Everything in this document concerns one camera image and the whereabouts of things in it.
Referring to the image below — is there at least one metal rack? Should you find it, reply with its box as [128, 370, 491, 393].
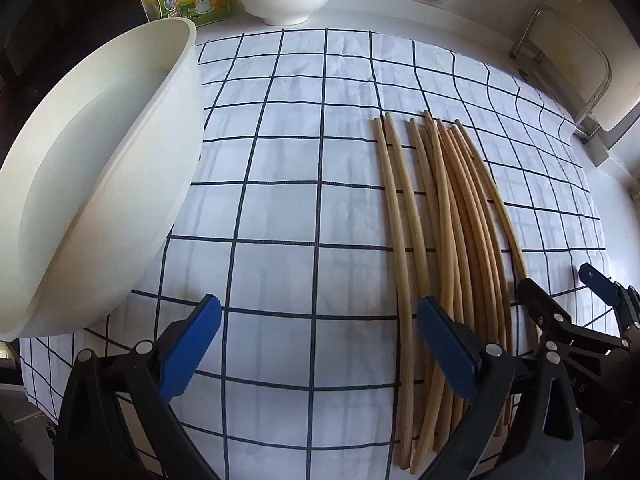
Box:
[509, 4, 613, 136]

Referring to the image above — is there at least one large white basin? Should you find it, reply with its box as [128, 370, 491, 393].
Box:
[1, 18, 204, 341]

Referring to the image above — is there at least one white checkered cloth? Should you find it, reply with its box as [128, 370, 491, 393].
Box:
[21, 28, 616, 479]

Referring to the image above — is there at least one wooden chopstick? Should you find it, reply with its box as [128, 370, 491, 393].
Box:
[452, 122, 512, 354]
[441, 123, 494, 441]
[422, 109, 458, 474]
[450, 124, 514, 354]
[373, 117, 414, 470]
[406, 118, 454, 461]
[454, 119, 529, 281]
[434, 119, 476, 451]
[381, 114, 431, 292]
[447, 123, 507, 436]

